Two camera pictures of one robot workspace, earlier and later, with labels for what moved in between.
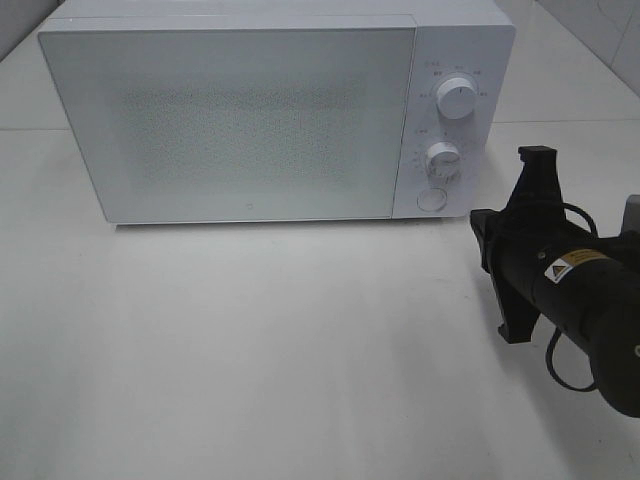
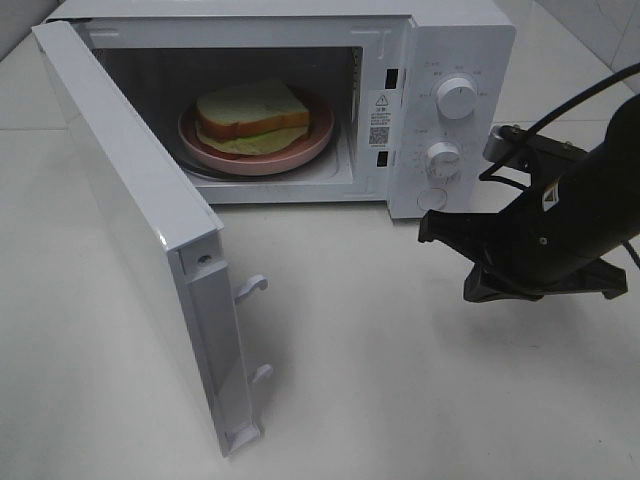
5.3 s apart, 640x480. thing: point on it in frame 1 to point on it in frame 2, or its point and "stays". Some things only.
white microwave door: [236, 119] to [168, 246]
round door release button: [432, 199] stays
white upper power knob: [456, 98] stays
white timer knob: [442, 161] stays
